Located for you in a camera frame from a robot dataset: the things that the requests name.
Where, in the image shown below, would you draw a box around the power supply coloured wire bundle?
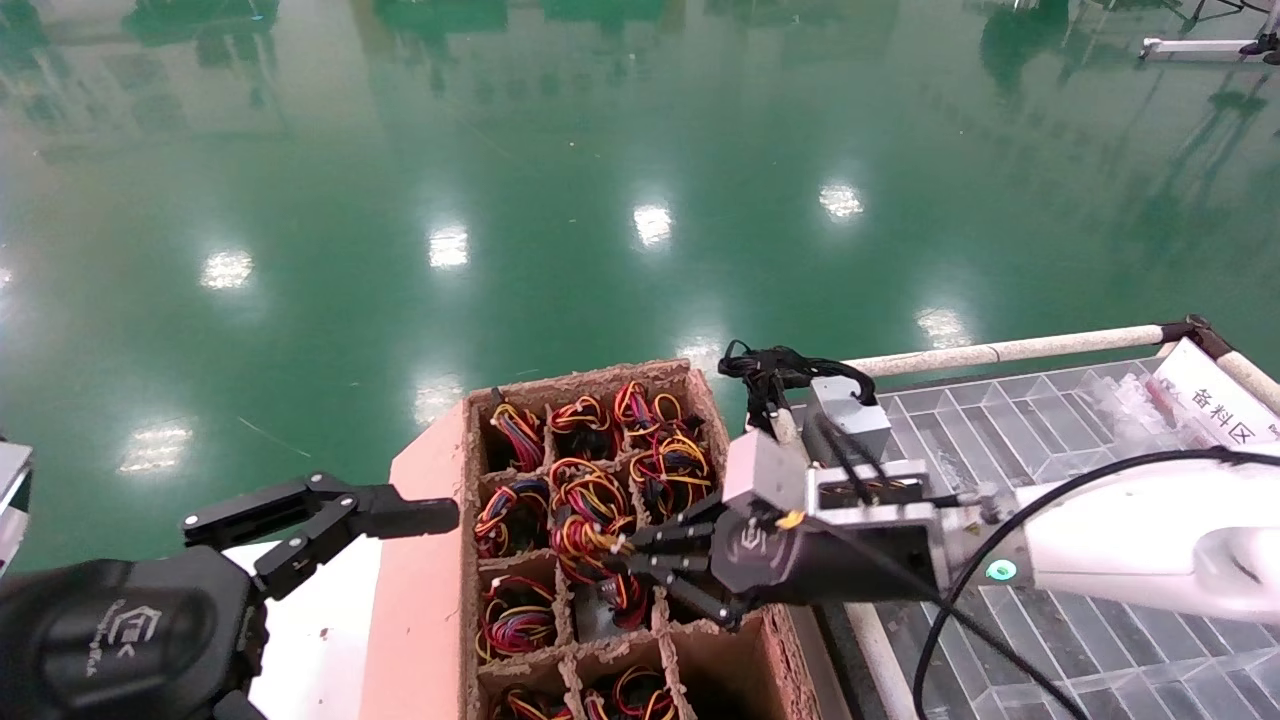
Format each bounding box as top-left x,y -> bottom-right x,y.
488,398 -> 547,473
583,664 -> 679,720
492,684 -> 573,720
630,432 -> 717,523
548,456 -> 633,521
548,510 -> 656,643
612,380 -> 703,446
548,394 -> 613,459
472,476 -> 553,559
476,574 -> 561,663

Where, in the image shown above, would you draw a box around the grey metal power unit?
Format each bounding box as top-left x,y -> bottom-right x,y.
768,408 -> 921,720

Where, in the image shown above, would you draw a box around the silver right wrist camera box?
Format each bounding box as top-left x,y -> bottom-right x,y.
720,430 -> 813,516

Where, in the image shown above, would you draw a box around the white sign card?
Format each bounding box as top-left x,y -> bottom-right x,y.
1150,338 -> 1280,448

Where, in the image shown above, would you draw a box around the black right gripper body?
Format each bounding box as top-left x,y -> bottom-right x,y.
708,500 -> 943,608

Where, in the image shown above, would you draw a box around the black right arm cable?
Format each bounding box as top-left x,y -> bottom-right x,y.
912,447 -> 1280,720

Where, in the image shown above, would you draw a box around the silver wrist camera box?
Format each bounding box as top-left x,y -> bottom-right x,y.
720,430 -> 813,516
0,440 -> 36,579

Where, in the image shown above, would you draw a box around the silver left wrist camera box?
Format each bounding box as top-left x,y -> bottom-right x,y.
0,440 -> 36,579

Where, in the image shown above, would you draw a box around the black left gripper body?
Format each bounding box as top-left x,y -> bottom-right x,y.
0,548 -> 269,720

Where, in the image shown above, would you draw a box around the grey power supply black cables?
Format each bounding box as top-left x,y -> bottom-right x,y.
717,340 -> 893,469

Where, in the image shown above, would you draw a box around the clear bag of small parts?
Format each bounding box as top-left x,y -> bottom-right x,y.
1085,368 -> 1201,441

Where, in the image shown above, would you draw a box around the brown cardboard divider box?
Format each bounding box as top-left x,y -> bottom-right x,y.
358,358 -> 823,720

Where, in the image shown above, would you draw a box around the white wheeled support stand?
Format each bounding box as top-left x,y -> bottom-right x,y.
1142,30 -> 1280,67

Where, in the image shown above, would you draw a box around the white padded cart rail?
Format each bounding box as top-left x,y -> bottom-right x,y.
845,323 -> 1169,378
1215,350 -> 1280,413

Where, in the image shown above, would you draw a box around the clear acrylic divider tray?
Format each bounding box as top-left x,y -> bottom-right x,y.
790,355 -> 1280,720

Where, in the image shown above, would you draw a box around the black rail corner joint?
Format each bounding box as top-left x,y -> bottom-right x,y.
1158,314 -> 1241,363

